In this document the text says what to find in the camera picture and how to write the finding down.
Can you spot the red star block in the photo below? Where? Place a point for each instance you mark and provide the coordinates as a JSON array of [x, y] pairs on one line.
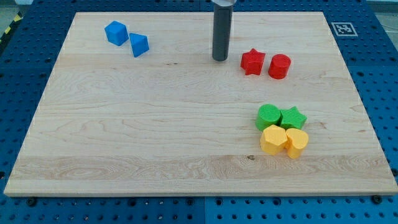
[[252, 62]]

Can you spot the blue triangle block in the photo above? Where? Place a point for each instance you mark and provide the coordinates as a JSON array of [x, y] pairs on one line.
[[139, 44]]

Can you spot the green star block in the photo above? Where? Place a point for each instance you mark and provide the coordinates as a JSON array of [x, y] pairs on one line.
[[292, 118]]

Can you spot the wooden board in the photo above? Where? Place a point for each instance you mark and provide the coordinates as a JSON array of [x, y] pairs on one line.
[[174, 122]]

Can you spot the green cylinder block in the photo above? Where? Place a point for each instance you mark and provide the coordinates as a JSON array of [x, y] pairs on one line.
[[267, 115]]

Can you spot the yellow hexagon block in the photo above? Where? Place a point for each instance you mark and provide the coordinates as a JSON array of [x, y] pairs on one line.
[[273, 139]]

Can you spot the red cylinder block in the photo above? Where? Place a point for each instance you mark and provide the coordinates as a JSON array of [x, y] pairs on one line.
[[279, 66]]

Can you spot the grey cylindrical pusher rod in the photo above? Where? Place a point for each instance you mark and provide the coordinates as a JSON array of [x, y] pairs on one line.
[[222, 19]]

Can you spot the yellow heart block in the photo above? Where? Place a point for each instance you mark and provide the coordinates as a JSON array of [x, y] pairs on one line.
[[297, 141]]

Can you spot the blue cube block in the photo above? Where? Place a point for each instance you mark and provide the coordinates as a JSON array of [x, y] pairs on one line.
[[116, 33]]

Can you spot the white fiducial marker tag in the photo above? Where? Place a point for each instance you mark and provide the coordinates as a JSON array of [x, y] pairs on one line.
[[344, 29]]

